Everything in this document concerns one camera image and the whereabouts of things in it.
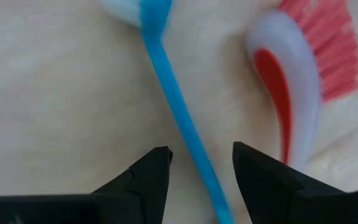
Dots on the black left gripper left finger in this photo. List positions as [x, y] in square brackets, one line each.
[148, 186]

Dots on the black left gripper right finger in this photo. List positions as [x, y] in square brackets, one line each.
[266, 186]

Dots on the red white suction-cup dish brush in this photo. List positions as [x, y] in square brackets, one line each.
[303, 77]

